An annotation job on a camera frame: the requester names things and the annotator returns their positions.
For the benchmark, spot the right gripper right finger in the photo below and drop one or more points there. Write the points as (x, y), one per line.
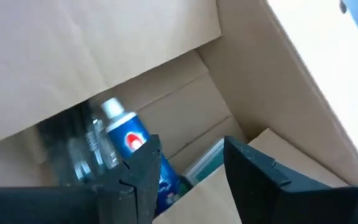
(291, 205)

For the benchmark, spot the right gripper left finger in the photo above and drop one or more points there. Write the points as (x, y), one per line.
(73, 205)

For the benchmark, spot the brown cardboard shipping box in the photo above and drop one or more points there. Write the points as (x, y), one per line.
(259, 77)

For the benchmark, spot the clear plastic bottle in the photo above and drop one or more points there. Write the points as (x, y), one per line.
(85, 149)

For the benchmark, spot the blue toothpaste tube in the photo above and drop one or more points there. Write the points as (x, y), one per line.
(129, 137)

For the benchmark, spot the green white small box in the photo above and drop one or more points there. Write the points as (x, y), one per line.
(208, 161)

